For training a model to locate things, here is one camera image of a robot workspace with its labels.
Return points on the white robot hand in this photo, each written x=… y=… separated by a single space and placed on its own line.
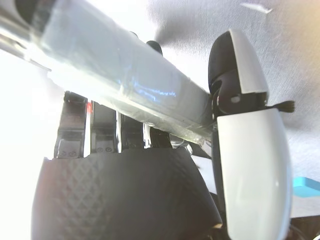
x=120 y=195

